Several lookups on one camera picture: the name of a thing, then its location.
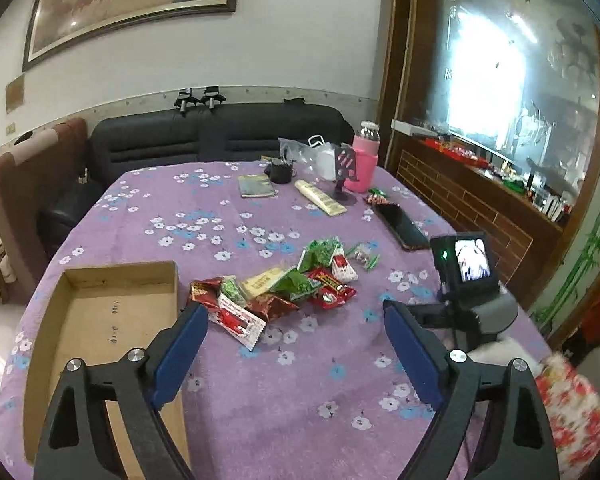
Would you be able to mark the yellow biscuit packet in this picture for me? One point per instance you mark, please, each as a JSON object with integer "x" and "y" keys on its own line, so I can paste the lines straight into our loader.
{"x": 262, "y": 282}

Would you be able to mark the brown wall plaque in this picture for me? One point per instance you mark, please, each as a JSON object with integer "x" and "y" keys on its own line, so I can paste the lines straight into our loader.
{"x": 15, "y": 92}

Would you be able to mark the wall outlet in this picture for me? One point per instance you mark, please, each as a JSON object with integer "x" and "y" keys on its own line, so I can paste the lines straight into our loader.
{"x": 11, "y": 128}

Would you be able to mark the cardboard box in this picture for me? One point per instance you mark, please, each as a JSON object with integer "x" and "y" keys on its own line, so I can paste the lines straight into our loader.
{"x": 115, "y": 310}

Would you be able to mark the dark red snack packet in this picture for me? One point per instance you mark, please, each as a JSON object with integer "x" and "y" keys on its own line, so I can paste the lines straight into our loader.
{"x": 275, "y": 307}
{"x": 205, "y": 295}

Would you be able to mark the purple floral tablecloth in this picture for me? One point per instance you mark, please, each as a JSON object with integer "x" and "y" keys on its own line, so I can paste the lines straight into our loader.
{"x": 280, "y": 205}

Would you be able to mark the black phone stand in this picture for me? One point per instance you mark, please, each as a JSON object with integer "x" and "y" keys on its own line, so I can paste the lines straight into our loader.
{"x": 345, "y": 162}

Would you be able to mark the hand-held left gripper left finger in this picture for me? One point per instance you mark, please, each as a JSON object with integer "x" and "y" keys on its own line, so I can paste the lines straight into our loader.
{"x": 180, "y": 355}

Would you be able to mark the small black container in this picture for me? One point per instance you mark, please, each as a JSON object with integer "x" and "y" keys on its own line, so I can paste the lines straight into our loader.
{"x": 280, "y": 172}

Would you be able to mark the painted glass partition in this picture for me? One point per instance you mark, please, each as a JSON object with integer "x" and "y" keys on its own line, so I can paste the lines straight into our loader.
{"x": 520, "y": 35}

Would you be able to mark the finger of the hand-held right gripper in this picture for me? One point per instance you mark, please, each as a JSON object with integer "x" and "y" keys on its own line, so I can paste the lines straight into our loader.
{"x": 430, "y": 316}

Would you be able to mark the black leather sofa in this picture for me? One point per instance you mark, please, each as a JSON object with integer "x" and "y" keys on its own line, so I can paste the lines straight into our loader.
{"x": 180, "y": 130}

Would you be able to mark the green wrapped candy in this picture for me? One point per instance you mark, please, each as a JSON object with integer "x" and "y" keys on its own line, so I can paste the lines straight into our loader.
{"x": 378, "y": 191}

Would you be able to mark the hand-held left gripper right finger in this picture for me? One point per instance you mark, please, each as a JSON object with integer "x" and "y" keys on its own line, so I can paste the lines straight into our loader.
{"x": 415, "y": 355}

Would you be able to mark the black clamp device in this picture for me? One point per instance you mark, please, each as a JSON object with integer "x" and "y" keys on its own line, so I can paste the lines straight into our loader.
{"x": 184, "y": 101}
{"x": 211, "y": 96}

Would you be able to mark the red packet with black label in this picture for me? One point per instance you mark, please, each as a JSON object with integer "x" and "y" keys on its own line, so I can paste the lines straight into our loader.
{"x": 332, "y": 290}

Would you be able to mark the brown armchair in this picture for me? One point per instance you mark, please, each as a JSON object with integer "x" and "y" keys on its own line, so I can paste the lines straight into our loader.
{"x": 25, "y": 180}

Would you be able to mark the clear green striped packet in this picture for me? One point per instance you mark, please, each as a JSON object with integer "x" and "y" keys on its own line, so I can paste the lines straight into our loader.
{"x": 357, "y": 252}
{"x": 371, "y": 261}

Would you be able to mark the brick pattern cabinet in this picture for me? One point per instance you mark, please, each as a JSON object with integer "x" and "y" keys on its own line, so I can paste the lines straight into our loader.
{"x": 455, "y": 185}

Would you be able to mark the bamboo wall sticker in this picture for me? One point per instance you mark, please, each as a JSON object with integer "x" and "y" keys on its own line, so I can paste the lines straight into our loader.
{"x": 580, "y": 265}

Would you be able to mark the red and white wrapped candy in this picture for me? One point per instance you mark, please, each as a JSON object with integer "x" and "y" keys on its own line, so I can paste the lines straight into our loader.
{"x": 375, "y": 200}

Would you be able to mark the bottle with pink knitted sleeve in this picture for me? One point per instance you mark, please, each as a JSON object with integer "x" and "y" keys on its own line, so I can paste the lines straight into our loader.
{"x": 362, "y": 165}

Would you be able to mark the small green white snack packet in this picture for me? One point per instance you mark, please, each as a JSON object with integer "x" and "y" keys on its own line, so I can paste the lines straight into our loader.
{"x": 234, "y": 290}

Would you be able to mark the white and red snack packet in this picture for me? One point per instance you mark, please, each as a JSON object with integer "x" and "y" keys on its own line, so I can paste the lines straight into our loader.
{"x": 344, "y": 266}
{"x": 237, "y": 322}

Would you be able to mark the clear plastic cup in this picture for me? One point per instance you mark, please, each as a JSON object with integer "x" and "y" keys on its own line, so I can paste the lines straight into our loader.
{"x": 326, "y": 162}

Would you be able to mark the cream wrapped packet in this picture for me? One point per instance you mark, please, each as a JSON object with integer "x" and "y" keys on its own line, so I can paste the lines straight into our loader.
{"x": 320, "y": 199}

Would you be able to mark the clear plastic bag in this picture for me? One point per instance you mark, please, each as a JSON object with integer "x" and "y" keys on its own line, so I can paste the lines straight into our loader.
{"x": 294, "y": 149}

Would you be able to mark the black smartphone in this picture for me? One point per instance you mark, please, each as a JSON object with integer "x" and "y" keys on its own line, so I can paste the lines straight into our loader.
{"x": 402, "y": 225}

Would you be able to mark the green booklet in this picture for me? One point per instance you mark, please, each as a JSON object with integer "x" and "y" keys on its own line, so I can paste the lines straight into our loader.
{"x": 256, "y": 186}

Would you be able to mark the white box on ledge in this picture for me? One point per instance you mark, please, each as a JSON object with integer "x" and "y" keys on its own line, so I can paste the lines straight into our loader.
{"x": 410, "y": 127}

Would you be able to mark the black cloth on sofa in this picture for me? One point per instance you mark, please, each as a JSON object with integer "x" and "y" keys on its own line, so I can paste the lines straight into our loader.
{"x": 295, "y": 101}

